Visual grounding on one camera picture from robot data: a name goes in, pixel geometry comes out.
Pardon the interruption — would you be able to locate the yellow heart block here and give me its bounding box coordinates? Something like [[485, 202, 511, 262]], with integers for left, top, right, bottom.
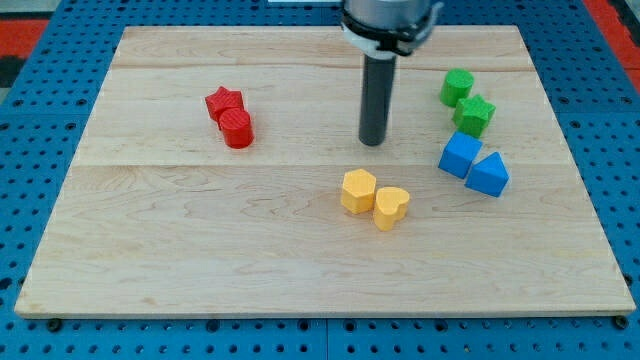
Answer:
[[373, 187, 411, 231]]

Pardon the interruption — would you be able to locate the yellow hexagon block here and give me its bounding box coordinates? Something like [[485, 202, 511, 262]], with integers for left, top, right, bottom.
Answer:
[[340, 169, 376, 214]]

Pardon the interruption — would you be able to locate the red cylinder block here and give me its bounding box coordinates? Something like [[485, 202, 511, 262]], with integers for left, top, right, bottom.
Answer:
[[218, 108, 254, 149]]

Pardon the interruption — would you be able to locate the light wooden board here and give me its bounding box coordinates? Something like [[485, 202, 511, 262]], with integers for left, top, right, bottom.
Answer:
[[15, 26, 635, 319]]

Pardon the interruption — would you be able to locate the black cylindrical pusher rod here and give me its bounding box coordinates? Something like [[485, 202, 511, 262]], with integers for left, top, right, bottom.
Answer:
[[358, 55, 396, 147]]

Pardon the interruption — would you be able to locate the red star block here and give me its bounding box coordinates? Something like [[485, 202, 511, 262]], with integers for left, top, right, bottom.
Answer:
[[205, 86, 244, 122]]

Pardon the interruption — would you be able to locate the blue cube block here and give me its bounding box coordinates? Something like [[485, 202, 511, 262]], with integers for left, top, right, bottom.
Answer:
[[438, 131, 483, 179]]

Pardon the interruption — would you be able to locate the green star block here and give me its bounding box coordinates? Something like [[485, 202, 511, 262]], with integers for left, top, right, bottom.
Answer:
[[452, 95, 496, 139]]

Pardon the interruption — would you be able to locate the blue triangle block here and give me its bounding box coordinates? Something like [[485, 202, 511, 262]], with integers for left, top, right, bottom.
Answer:
[[465, 152, 510, 197]]

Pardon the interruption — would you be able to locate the green cylinder block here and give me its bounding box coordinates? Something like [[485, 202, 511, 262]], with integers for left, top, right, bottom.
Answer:
[[439, 68, 474, 107]]

